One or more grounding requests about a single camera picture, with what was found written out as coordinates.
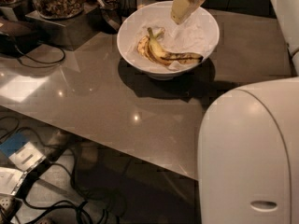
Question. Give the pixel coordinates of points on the large spotted banana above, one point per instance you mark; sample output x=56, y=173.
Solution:
x=182, y=58

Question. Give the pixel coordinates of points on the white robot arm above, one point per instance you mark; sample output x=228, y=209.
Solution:
x=248, y=155

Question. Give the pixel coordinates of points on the white ceramic bowl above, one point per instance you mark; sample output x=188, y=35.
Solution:
x=160, y=11

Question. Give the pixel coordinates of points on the small curved spotted banana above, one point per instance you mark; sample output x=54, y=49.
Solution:
x=142, y=47

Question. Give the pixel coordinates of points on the white paper napkin liner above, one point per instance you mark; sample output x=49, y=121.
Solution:
x=187, y=37

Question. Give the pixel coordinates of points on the dark scoop utensil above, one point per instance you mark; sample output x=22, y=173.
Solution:
x=110, y=13

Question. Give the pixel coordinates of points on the metal box stand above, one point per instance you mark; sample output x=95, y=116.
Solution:
x=71, y=33

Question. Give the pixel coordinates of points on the blue and white box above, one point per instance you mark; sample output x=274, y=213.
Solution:
x=22, y=152

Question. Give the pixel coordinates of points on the white paper packet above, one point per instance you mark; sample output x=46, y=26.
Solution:
x=10, y=180

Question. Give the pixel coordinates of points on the white power strip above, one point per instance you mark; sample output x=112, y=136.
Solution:
x=8, y=208

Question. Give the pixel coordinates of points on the black wire mesh cup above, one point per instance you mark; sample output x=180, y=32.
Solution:
x=127, y=7

